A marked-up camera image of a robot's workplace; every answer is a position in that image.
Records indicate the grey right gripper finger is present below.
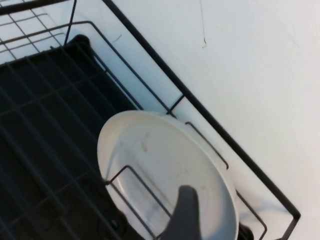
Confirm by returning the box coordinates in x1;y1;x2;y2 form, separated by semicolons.
161;185;202;240

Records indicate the grey round plate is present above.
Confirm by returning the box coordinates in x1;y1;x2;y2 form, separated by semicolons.
96;110;240;240

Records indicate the black plastic drip tray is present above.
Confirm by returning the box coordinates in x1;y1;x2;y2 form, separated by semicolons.
0;34;255;240

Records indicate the white checked tablecloth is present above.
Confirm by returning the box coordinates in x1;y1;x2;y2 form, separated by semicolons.
0;0;77;65

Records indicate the black wire dish rack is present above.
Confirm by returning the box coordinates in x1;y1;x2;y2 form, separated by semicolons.
0;0;302;240

